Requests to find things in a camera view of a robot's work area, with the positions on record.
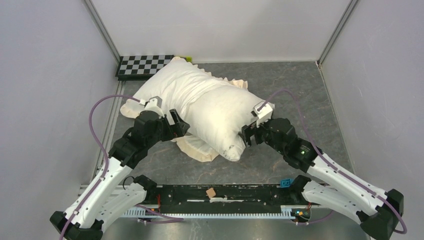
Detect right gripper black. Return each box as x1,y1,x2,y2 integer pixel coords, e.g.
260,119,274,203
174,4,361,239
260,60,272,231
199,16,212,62
238,114,286,155

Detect white pillow insert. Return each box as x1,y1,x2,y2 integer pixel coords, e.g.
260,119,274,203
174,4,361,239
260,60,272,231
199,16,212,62
184,85,264,162

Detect grey pillowcase with cream ruffle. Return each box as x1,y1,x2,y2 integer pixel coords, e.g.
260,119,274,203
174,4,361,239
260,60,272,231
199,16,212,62
119,56,249,163

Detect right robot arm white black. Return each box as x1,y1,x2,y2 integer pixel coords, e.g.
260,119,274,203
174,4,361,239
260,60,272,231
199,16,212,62
240,118,408,240

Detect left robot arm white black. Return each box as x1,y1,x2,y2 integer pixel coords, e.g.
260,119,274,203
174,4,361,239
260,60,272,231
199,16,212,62
50,109,190,240

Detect blue toy brick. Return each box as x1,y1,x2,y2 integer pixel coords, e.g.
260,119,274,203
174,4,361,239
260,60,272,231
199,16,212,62
280,178,293,188

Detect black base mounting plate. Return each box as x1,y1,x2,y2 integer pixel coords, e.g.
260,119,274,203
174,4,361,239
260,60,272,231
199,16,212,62
141,184,308,214

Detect small tan cube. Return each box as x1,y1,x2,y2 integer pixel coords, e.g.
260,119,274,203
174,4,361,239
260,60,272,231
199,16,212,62
205,187,217,199

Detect black white checkerboard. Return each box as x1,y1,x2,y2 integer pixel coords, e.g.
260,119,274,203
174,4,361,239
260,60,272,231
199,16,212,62
115,54,174,81

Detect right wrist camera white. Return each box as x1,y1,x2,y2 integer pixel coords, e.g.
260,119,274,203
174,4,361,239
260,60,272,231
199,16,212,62
251,101,275,128

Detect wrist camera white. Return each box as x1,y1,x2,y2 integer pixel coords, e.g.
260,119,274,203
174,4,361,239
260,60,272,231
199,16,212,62
251,101,275,128
139,96,165,117

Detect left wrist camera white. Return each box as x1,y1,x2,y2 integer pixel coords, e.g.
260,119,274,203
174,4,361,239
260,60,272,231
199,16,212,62
139,96,165,117

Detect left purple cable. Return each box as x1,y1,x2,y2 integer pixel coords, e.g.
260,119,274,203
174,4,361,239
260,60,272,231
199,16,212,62
58,94,185,240

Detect light blue cable duct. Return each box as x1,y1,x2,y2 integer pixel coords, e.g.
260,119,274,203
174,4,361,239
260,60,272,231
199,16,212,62
121,207,311,220

